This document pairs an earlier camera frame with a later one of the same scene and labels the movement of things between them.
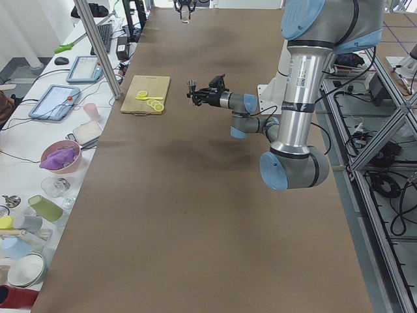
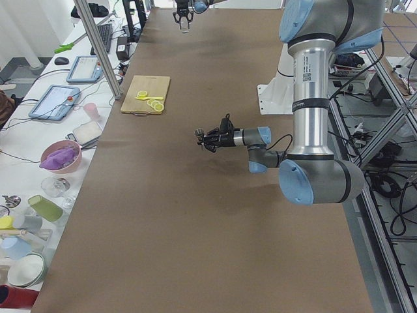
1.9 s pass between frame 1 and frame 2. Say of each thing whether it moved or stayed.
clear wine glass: stayed
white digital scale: stayed
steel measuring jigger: moved
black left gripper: moved
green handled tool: stayed
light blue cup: stayed
